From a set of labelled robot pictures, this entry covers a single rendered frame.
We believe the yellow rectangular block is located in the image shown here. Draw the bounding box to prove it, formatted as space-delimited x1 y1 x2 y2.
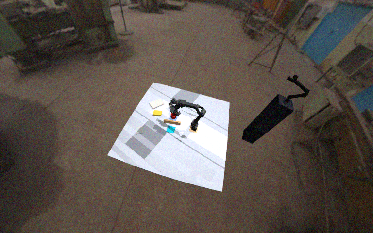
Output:
153 110 162 117

